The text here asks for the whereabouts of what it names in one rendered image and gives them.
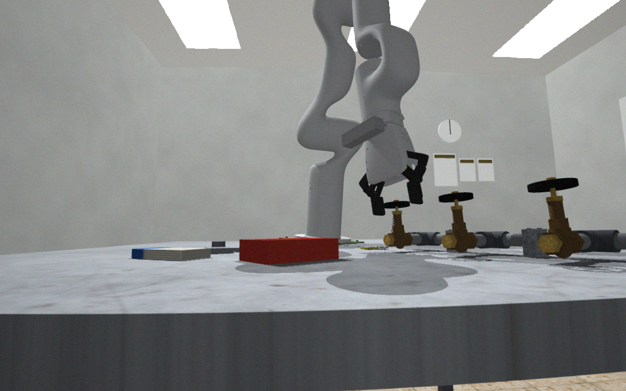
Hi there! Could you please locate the dark red rectangular block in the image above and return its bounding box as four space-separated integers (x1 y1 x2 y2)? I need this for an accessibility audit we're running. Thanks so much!
239 238 339 265

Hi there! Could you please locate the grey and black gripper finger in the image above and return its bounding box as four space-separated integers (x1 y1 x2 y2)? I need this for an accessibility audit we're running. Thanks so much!
359 173 385 216
402 151 429 204

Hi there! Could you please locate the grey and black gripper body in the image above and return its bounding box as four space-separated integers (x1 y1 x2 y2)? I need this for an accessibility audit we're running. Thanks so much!
365 124 418 187

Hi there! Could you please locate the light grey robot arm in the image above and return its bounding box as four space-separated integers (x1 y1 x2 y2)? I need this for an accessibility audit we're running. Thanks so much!
295 0 420 243

